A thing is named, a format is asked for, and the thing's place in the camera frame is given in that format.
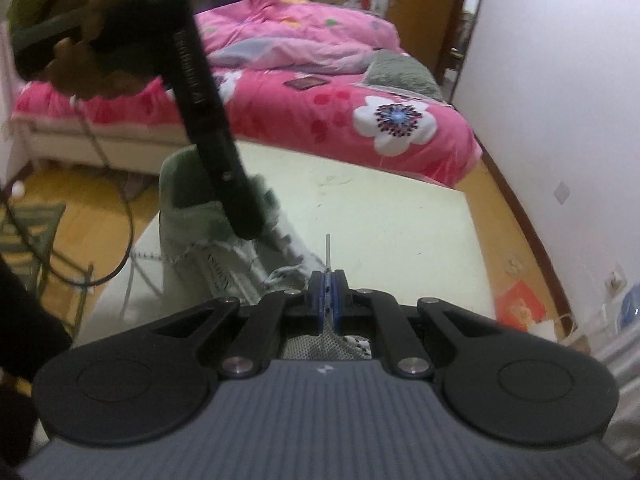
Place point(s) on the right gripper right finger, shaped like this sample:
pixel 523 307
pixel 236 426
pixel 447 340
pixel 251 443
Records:
pixel 378 317

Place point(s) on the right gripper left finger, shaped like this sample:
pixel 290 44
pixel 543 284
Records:
pixel 267 326

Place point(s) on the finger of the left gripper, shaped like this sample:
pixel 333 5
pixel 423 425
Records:
pixel 234 190

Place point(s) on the white black speckled shoelace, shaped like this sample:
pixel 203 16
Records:
pixel 329 344

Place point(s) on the white mint sneaker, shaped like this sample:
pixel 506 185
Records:
pixel 201 256

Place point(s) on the person's left hand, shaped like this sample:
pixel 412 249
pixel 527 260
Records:
pixel 75 71

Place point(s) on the black phone on bed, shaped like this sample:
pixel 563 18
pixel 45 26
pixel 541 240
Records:
pixel 305 83

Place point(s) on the red gift box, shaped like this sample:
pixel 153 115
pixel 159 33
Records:
pixel 518 307

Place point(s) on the white paper bag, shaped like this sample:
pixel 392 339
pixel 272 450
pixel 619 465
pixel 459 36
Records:
pixel 554 329

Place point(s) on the grey knitted cloth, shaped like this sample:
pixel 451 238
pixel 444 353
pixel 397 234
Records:
pixel 403 75

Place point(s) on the white ball on floor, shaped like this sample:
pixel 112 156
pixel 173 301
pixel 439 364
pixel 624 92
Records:
pixel 18 189

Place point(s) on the green folding stool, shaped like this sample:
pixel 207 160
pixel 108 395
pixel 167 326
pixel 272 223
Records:
pixel 32 261

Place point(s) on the brown wooden door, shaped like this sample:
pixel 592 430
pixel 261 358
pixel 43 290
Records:
pixel 426 29

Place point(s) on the blue water bottle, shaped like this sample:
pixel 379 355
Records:
pixel 630 308

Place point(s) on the white wall switch plate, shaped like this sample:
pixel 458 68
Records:
pixel 561 193

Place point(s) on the white wall socket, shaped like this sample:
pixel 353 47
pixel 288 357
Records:
pixel 615 282

